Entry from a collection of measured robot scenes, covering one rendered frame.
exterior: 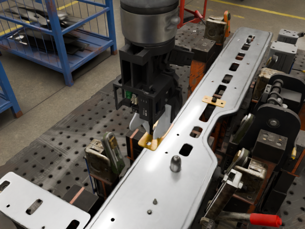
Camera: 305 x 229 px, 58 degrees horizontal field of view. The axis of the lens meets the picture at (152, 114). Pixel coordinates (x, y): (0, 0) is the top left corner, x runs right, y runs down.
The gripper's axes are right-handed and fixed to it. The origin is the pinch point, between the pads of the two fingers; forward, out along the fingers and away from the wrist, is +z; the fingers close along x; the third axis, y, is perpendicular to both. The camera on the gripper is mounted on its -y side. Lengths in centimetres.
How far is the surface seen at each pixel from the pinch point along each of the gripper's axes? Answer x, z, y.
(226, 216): 17.2, 17.6, 0.6
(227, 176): 15.0, 5.6, 0.0
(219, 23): -18, 22, -101
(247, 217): 21.0, 15.1, 0.3
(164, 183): -0.7, 26.7, -5.8
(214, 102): 0, 27, -45
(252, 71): 7, 27, -73
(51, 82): -187, 128, -119
